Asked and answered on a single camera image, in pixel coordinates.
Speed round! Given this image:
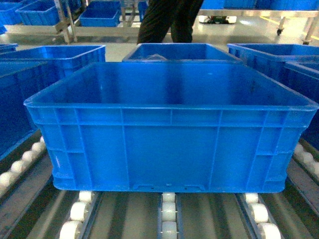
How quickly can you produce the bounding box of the blue crate behind centre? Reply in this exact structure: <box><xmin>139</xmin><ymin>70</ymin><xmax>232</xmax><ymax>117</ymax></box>
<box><xmin>122</xmin><ymin>43</ymin><xmax>242</xmax><ymax>63</ymax></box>

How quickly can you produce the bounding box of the blue crate far background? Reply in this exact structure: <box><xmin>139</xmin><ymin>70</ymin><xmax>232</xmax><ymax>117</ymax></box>
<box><xmin>79</xmin><ymin>0</ymin><xmax>121</xmax><ymax>27</ymax></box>

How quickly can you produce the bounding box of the stainless steel roller shelf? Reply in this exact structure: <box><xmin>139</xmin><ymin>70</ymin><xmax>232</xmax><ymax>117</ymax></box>
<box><xmin>0</xmin><ymin>132</ymin><xmax>319</xmax><ymax>239</ymax></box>

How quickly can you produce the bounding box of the blue plastic crate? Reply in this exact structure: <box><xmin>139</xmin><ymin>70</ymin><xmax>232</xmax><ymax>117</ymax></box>
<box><xmin>24</xmin><ymin>61</ymin><xmax>319</xmax><ymax>193</ymax></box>

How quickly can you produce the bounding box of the person in black trousers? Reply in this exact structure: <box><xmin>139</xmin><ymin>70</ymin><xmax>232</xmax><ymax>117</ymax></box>
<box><xmin>137</xmin><ymin>0</ymin><xmax>203</xmax><ymax>44</ymax></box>

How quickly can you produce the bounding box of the blue crate left rear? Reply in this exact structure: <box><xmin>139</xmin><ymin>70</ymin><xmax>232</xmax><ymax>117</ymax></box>
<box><xmin>0</xmin><ymin>45</ymin><xmax>106</xmax><ymax>79</ymax></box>

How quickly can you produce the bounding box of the blue crate on shelf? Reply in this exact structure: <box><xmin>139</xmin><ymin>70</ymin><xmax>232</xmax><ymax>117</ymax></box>
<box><xmin>0</xmin><ymin>62</ymin><xmax>49</xmax><ymax>160</ymax></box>

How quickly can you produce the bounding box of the blue crate right side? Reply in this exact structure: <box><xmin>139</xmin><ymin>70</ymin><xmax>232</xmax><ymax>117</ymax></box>
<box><xmin>226</xmin><ymin>43</ymin><xmax>319</xmax><ymax>145</ymax></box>

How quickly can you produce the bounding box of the steel cart frame background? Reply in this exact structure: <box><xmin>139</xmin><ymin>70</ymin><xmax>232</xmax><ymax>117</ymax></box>
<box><xmin>198</xmin><ymin>9</ymin><xmax>319</xmax><ymax>45</ymax></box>

